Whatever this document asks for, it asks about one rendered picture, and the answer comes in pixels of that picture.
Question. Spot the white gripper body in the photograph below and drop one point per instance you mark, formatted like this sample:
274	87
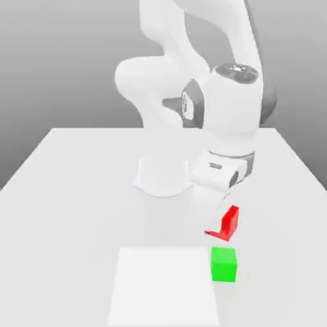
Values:
209	207

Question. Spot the small red cube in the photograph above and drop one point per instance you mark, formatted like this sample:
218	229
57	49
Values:
231	221

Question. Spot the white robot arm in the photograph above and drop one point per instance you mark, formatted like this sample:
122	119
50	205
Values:
230	109

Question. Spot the small green cube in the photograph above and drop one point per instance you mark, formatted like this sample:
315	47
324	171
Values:
223	265

